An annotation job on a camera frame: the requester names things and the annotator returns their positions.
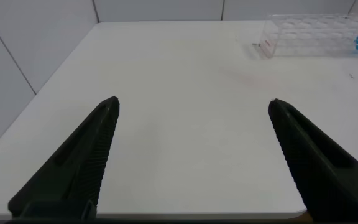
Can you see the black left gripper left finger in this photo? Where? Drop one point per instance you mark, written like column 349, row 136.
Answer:
column 70, row 177

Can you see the clear acrylic test tube rack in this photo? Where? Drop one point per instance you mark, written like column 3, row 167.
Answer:
column 306, row 37

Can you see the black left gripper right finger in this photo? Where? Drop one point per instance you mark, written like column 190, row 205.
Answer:
column 331, row 183

